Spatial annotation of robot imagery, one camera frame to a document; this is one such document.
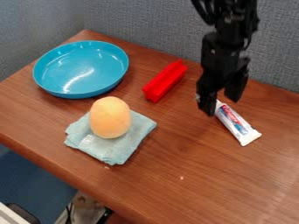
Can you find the white toothpaste tube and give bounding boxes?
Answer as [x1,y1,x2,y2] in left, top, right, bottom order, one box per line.
[214,101,261,146]

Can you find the red plastic block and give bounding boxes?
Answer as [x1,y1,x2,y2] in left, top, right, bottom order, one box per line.
[141,59,186,103]

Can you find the orange egg-shaped sponge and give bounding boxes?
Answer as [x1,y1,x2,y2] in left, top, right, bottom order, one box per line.
[89,96,130,138]

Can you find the objects under table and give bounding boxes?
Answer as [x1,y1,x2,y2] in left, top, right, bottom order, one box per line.
[0,192,113,224]

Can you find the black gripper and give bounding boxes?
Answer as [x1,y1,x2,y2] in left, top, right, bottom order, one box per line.
[196,32,249,116]

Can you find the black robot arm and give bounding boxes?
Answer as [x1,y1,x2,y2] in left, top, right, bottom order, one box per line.
[190,0,258,116]

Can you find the light blue folded cloth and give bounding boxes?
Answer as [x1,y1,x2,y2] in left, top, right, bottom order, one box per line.
[64,111,156,165]

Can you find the blue plastic plate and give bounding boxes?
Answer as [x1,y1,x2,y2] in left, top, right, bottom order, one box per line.
[32,40,129,99]

